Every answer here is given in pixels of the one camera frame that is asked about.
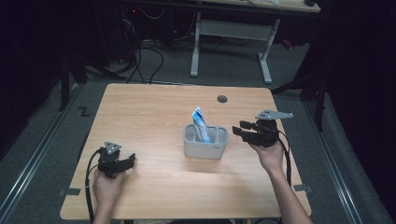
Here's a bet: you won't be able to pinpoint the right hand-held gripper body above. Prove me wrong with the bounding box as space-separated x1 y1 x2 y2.
247 109 294 148

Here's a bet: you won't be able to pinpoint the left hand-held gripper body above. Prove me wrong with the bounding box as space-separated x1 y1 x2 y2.
96 141 129 180

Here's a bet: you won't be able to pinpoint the grey plastic holder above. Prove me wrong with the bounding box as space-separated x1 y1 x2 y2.
183 124 229 161

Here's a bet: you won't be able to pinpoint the blue and white toothpaste tube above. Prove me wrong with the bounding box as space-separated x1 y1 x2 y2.
191 106 213 144

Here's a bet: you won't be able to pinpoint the person's right hand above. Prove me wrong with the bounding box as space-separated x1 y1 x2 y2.
248 140 287 175

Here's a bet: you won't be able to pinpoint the person's left hand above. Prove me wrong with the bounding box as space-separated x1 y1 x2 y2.
92 169 126 207

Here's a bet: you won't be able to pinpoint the black floor tape mark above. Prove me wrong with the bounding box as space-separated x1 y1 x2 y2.
78 105 92 118

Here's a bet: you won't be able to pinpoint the black metal stand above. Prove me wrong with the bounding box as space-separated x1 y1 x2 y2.
271 62 331 133
58 52 90 112

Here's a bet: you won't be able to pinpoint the white-framed desk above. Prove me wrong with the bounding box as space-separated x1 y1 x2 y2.
186 0 321 86

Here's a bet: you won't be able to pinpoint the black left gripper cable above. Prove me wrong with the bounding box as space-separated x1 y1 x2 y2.
84 148 104 224

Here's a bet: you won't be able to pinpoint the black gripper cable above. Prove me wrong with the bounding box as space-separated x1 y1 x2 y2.
84 148 104 224
277 130 293 189

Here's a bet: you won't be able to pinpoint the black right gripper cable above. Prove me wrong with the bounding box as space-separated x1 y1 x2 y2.
277 130 293 189

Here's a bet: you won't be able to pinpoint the metal floor rail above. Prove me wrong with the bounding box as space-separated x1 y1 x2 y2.
0 83 82 217
303 101 364 224

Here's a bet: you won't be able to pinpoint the black floor cables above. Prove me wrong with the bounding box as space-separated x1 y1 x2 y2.
120 18 165 85

